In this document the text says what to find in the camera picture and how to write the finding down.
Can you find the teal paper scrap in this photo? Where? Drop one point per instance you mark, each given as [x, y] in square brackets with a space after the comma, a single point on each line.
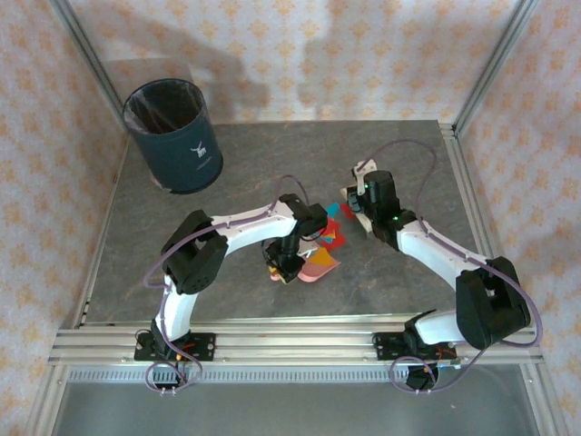
[332, 210]

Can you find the pink plastic dustpan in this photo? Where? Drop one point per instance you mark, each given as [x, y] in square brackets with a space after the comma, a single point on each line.
[313, 272]

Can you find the orange paper scrap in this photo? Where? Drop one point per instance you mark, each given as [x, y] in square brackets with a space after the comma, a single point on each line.
[323, 259]

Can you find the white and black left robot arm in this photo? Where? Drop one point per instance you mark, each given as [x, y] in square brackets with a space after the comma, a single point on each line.
[174, 309]

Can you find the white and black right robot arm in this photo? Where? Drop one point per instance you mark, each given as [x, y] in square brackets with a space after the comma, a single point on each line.
[436, 256]

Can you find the dark blue round trash bin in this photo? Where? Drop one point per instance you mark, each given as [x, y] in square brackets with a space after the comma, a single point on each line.
[181, 150]

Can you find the orange patterned white cloth backdrop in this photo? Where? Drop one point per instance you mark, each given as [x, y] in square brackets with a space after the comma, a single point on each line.
[318, 54]

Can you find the clear plastic bin liner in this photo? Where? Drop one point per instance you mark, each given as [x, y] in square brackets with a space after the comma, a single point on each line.
[159, 109]

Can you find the aluminium mounting rail beam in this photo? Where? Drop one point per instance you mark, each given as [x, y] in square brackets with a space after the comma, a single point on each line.
[295, 345]

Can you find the aluminium table side rail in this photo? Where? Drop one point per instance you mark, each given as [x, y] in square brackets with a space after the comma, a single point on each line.
[459, 150]
[96, 254]

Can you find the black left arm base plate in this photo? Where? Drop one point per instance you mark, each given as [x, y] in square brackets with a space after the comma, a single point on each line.
[204, 347]

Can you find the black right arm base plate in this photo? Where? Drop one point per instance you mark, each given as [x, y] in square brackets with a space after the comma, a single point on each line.
[386, 347]

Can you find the grey metal base plate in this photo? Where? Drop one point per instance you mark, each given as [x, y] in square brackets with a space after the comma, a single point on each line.
[295, 413]

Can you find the aluminium upright frame post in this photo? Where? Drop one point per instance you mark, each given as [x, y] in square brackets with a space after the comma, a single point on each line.
[496, 59]
[87, 59]

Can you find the aluminium frame leg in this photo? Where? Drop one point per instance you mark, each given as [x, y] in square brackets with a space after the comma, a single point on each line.
[41, 413]
[547, 422]

